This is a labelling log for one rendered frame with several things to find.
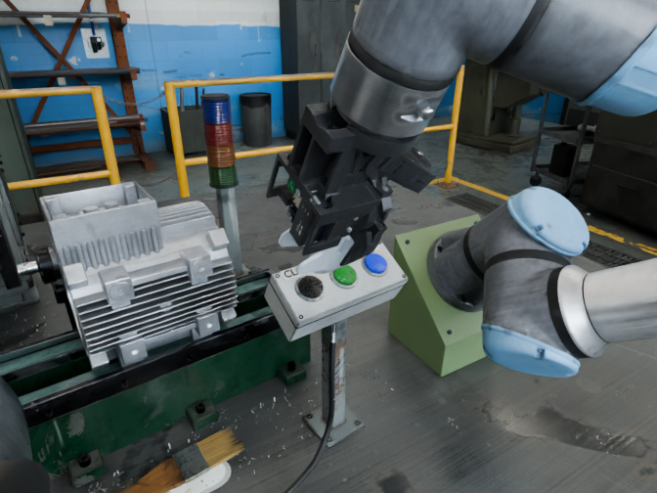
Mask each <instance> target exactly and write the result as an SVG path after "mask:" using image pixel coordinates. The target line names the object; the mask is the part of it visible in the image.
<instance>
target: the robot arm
mask: <svg viewBox="0 0 657 493"><path fill-rule="evenodd" d="M466 59H470V60H472V61H474V62H476V63H479V64H482V65H484V66H487V67H490V68H492V69H496V70H498V71H501V72H503V73H506V74H508V75H511V76H514V77H516V78H519V79H521V80H524V81H526V82H529V83H531V84H534V85H536V86H539V87H542V88H544V89H547V90H548V91H551V92H553V93H556V94H558V95H561V96H563V97H566V98H568V99H571V100H574V103H575V104H576V105H579V106H585V105H588V106H592V107H595V108H598V109H601V110H604V111H607V112H612V113H615V114H617V115H621V116H639V115H643V114H647V113H649V112H653V111H656V110H657V0H361V1H360V4H359V7H358V10H357V13H356V16H355V19H354V21H353V24H352V27H351V30H350V31H349V34H348V36H347V39H346V42H345V45H344V48H343V51H342V54H341V57H340V60H339V63H338V65H337V68H336V71H335V74H334V77H333V80H332V83H331V86H330V93H331V95H330V98H329V101H328V103H321V104H313V105H306V107H305V110H304V114H303V116H302V119H301V123H300V126H299V129H298V132H297V136H296V139H295V142H294V146H293V149H292V150H291V151H285V152H279V153H277V156H276V160H275V164H274V167H273V171H272V175H271V178H270V182H269V186H268V189H267V193H266V198H267V199H268V198H272V197H277V196H279V197H280V198H281V199H282V201H283V202H284V204H285V206H287V207H288V210H287V213H286V214H287V216H288V217H289V219H290V221H291V223H292V226H291V228H290V229H288V230H286V231H285V232H283V233H282V234H281V236H280V238H279V244H280V246H282V247H304V249H303V250H302V252H301V254H302V255H303V256H305V255H308V254H309V258H307V259H306V260H304V261H303V262H301V263H300V264H299V265H298V266H297V268H296V270H295V271H296V273H298V274H304V273H310V272H314V273H317V274H326V273H328V272H331V271H334V270H336V269H338V268H341V267H343V266H345V265H348V264H350V263H352V262H355V261H357V260H359V259H361V258H364V257H366V256H368V255H370V254H371V253H372V252H373V251H374V250H375V249H376V248H377V246H378V244H379V241H380V239H381V236H382V234H383V232H384V231H385V230H387V226H386V225H385V224H384V221H385V220H386V218H387V216H388V213H389V210H391V209H392V208H393V206H392V198H391V195H392V193H393V190H392V189H391V188H390V186H389V185H388V184H387V182H388V181H389V180H391V181H393V182H395V183H398V184H400V185H401V186H403V187H404V188H407V189H410V190H412V191H414V192H416V193H419V192H420V191H422V190H423V189H424V188H425V187H426V186H427V185H428V184H429V183H430V182H431V181H433V180H434V179H435V178H436V175H435V174H434V173H433V172H432V170H431V169H430V168H429V167H430V166H431V164H430V163H429V162H428V160H427V159H426V158H425V155H424V154H423V153H422V152H420V151H419V150H418V149H416V148H415V147H414V143H415V141H416V139H417V137H418V135H419V134H420V133H421V132H422V131H423V130H424V129H425V127H426V126H427V124H428V122H429V120H430V119H431V118H432V117H433V116H434V114H435V111H436V109H437V107H438V106H439V104H440V102H441V100H442V99H443V97H444V95H445V93H446V92H447V90H448V88H449V86H450V85H451V84H452V83H453V81H454V79H455V77H456V75H457V74H458V72H459V71H460V68H461V66H462V65H463V63H464V61H465V60H466ZM281 166H283V167H284V168H285V170H286V172H287V173H288V175H289V178H288V181H287V184H282V185H278V186H274V185H275V181H276V178H277V174H278V171H279V167H281ZM589 240H590V235H589V230H588V227H587V224H586V222H585V220H584V218H583V216H582V215H581V213H580V212H579V211H578V209H577V208H576V207H575V206H574V205H573V204H572V203H570V202H569V201H568V200H567V199H565V198H564V197H563V196H561V195H560V194H558V193H557V192H555V191H553V190H551V189H548V188H544V187H530V188H527V189H525V190H523V191H522V192H520V193H519V194H517V195H514V196H511V197H510V198H509V199H508V200H507V202H505V203H503V204H502V205H501V206H499V207H498V208H496V209H495V210H494V211H492V212H491V213H489V214H488V215H487V216H485V217H484V218H482V219H481V220H480V221H478V222H477V223H476V224H474V225H473V226H471V227H467V228H463V229H458V230H454V231H450V232H448V233H446V234H444V235H442V236H441V237H440V238H438V239H437V240H436V241H435V242H434V243H433V244H432V245H431V247H430V249H429V251H428V254H427V258H426V267H427V273H428V276H429V279H430V282H431V284H432V286H433V288H434V289H435V290H436V291H437V293H438V294H439V295H440V296H441V297H442V298H443V299H444V300H445V301H446V302H447V303H449V304H450V305H451V306H453V307H455V308H457V309H458V310H461V311H464V312H479V311H482V310H483V322H482V324H481V330H482V345H483V350H484V352H485V354H486V355H487V356H488V357H489V358H490V359H491V360H492V361H494V362H495V363H497V364H499V365H501V366H504V367H506V368H509V369H511V370H514V371H518V372H522V373H526V374H531V375H536V376H543V377H552V378H566V377H571V376H574V375H576V374H577V373H578V371H579V368H580V366H581V365H580V362H579V361H578V360H579V359H583V358H593V357H598V356H600V355H602V353H603V352H604V351H605V349H606V348H607V346H608V345H609V343H610V342H618V341H627V340H636V339H645V338H655V337H657V258H653V259H648V260H644V261H640V262H636V263H631V264H627V265H623V266H618V267H614V268H609V269H605V270H600V271H596V272H591V273H589V272H587V271H585V270H584V269H582V268H580V267H578V266H576V265H572V263H571V259H572V257H573V256H577V255H580V254H581V253H582V251H583V250H584V249H585V248H587V246H588V244H589Z"/></svg>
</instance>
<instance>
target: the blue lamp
mask: <svg viewBox="0 0 657 493"><path fill-rule="evenodd" d="M230 100H231V99H228V100H224V101H203V100H200V103H201V105H200V106H201V112H202V122H204V123H207V124H223V123H229V122H231V121H232V115H231V113H232V112H231V104H230V103H231V102H230Z"/></svg>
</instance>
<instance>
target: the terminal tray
mask: <svg viewBox="0 0 657 493"><path fill-rule="evenodd" d="M129 183H131V184H132V185H129V186H126V184H129ZM49 197H54V198H53V199H50V200H47V198H49ZM141 199H148V200H147V201H143V202H142V201H141ZM39 200H40V203H41V206H42V210H43V213H44V216H45V220H46V223H47V226H48V229H49V232H50V235H51V238H52V242H53V243H54V246H55V248H56V249H55V250H56V251H57V252H56V253H57V254H58V257H59V259H60V262H61V265H62V268H63V267H64V266H67V265H70V264H74V263H78V262H82V263H83V266H84V269H85V272H87V270H88V268H89V267H92V268H93V269H98V268H99V265H101V264H103V265H104V266H106V267H107V266H109V265H110V262H112V261H113V262H114V263H116V264H118V263H119V262H120V259H123V258H124V260H126V261H129V260H130V258H131V256H135V257H136V258H140V257H141V254H143V253H144V254H145V255H146V256H149V255H150V254H151V251H154V252H155V253H160V250H161V249H163V248H164V247H163V241H162V236H161V231H160V230H161V227H160V221H159V216H158V210H157V204H156V200H155V199H154V198H153V197H152V196H151V195H150V194H148V193H147V192H146V191H145V190H144V189H143V188H142V187H141V186H140V185H139V184H138V183H137V182H136V181H133V182H127V183H122V184H116V185H110V186H105V187H99V188H93V189H87V190H81V191H76V192H70V193H64V194H58V195H53V196H47V197H41V198H39ZM56 215H62V217H59V218H56V217H55V216H56Z"/></svg>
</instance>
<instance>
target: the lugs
mask: <svg viewBox="0 0 657 493"><path fill-rule="evenodd" d="M206 238H207V240H208V242H209V245H210V248H211V250H212V251H216V250H220V249H223V248H226V247H227V245H228V244H229V240H228V238H227V235H226V233H225V230H224V228H218V229H214V230H210V231H208V233H207V236H206ZM62 269H63V273H64V276H65V280H66V285H67V288H68V290H69V291H71V290H75V289H79V288H82V287H86V286H88V278H87V275H86V272H85V269H84V266H83V263H82V262H78V263H74V264H70V265H67V266H64V267H63V268H62ZM218 317H219V322H220V324H221V325H222V324H225V323H227V322H230V321H233V320H234V319H235V318H236V317H237V313H236V311H235V308H234V307H233V308H230V309H227V310H225V311H222V312H219V313H218ZM87 356H88V360H89V363H90V366H91V369H92V371H95V370H98V369H101V368H103V367H105V366H108V365H109V364H110V359H109V356H108V353H107V352H104V353H101V354H98V355H95V356H92V357H91V356H90V354H89V353H88V354H87Z"/></svg>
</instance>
